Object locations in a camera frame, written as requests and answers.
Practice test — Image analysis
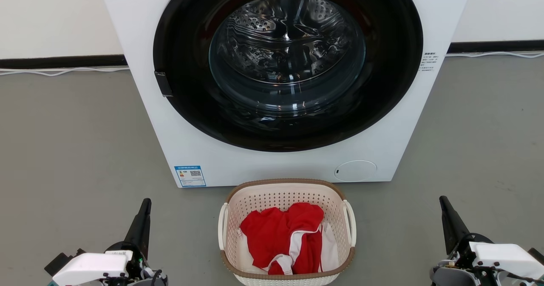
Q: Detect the red garment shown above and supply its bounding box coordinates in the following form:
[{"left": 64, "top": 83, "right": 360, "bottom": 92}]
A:
[{"left": 239, "top": 202, "right": 325, "bottom": 275}]

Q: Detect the round black washer door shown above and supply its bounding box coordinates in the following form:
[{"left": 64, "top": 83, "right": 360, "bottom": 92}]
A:
[{"left": 153, "top": 0, "right": 424, "bottom": 153}]

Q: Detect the black baseboard strip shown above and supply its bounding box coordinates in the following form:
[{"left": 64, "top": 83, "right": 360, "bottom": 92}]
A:
[
  {"left": 0, "top": 55, "right": 128, "bottom": 70},
  {"left": 447, "top": 40, "right": 544, "bottom": 54}
]

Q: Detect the white front-load washing machine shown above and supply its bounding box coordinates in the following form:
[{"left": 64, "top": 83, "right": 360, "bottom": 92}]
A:
[{"left": 97, "top": 0, "right": 476, "bottom": 189}]

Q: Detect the beige perforated laundry basket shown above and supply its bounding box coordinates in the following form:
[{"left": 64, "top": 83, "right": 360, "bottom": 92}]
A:
[{"left": 218, "top": 178, "right": 357, "bottom": 286}]

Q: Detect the round white filter cover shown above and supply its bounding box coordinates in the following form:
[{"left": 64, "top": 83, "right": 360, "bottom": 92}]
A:
[{"left": 334, "top": 160, "right": 378, "bottom": 183}]

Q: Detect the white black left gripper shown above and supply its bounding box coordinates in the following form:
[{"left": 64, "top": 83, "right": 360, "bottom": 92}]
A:
[{"left": 53, "top": 198, "right": 152, "bottom": 286}]

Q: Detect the white floor cable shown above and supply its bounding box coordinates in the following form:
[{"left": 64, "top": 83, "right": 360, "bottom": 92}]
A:
[
  {"left": 0, "top": 66, "right": 130, "bottom": 76},
  {"left": 445, "top": 51, "right": 544, "bottom": 59}
]

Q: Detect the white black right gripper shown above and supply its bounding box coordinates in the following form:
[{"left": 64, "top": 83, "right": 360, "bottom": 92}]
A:
[{"left": 439, "top": 196, "right": 544, "bottom": 278}]

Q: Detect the small printed text sticker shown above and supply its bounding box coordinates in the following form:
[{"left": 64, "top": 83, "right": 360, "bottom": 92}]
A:
[{"left": 418, "top": 51, "right": 436, "bottom": 72}]

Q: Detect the steel washing drum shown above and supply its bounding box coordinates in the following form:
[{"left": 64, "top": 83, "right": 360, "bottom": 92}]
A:
[{"left": 208, "top": 0, "right": 367, "bottom": 119}]

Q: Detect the blue energy label sticker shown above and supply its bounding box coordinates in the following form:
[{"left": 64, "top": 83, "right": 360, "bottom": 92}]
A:
[{"left": 174, "top": 165, "right": 207, "bottom": 188}]

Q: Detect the white garment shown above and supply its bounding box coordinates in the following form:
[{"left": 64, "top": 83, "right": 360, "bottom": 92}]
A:
[{"left": 236, "top": 222, "right": 340, "bottom": 275}]

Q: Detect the black door handle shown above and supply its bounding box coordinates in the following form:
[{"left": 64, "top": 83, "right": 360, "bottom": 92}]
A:
[{"left": 154, "top": 71, "right": 173, "bottom": 98}]

